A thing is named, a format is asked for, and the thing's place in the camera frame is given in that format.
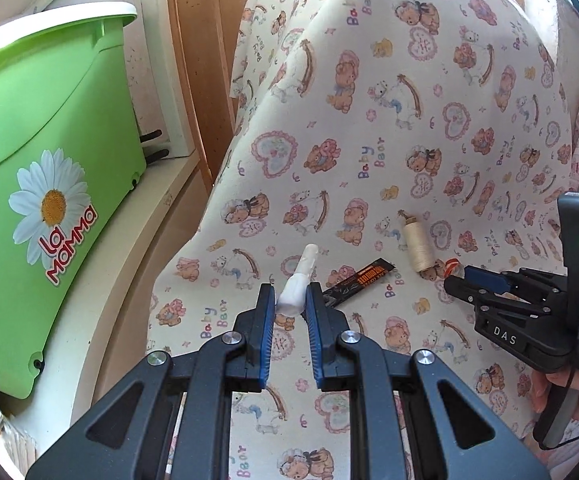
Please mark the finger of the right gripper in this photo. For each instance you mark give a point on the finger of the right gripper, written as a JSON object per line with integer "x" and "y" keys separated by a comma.
{"x": 497, "y": 283}
{"x": 479, "y": 298}

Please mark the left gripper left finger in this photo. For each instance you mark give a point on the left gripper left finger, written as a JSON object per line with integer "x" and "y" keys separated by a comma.
{"x": 170, "y": 416}

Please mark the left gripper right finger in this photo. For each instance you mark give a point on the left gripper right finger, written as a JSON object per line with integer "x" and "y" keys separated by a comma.
{"x": 410, "y": 416}

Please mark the beige thread spool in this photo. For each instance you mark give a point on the beige thread spool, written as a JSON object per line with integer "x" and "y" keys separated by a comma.
{"x": 421, "y": 254}

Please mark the white paper stick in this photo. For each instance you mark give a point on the white paper stick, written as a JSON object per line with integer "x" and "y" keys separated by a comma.
{"x": 292, "y": 299}

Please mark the black orange snack wrapper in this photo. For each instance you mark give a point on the black orange snack wrapper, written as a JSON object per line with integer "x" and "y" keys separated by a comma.
{"x": 352, "y": 284}

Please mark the teddy bear print cloth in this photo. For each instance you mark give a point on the teddy bear print cloth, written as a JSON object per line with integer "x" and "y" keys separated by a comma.
{"x": 350, "y": 110}

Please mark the green La Mamma bucket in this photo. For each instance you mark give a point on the green La Mamma bucket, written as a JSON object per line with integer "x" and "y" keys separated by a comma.
{"x": 69, "y": 155}

